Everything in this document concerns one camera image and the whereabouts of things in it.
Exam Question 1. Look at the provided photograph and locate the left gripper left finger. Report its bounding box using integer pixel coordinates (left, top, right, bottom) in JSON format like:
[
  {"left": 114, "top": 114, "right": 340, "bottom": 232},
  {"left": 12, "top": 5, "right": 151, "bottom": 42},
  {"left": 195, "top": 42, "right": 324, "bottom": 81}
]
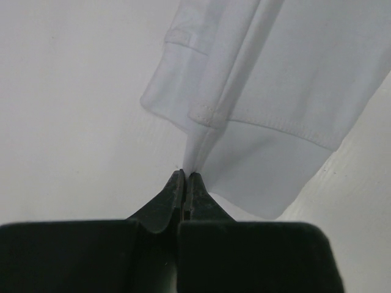
[{"left": 1, "top": 170, "right": 185, "bottom": 292}]

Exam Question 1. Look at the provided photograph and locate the white skirt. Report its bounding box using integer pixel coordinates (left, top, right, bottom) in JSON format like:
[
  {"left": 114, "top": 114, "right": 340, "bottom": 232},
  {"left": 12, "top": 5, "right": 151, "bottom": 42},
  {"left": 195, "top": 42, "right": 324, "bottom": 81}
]
[{"left": 141, "top": 1, "right": 390, "bottom": 220}]

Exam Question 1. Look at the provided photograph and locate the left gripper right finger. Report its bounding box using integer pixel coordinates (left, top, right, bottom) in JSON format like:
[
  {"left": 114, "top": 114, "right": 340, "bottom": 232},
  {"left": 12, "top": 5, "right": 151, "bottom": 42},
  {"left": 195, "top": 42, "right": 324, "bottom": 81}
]
[{"left": 178, "top": 173, "right": 343, "bottom": 292}]

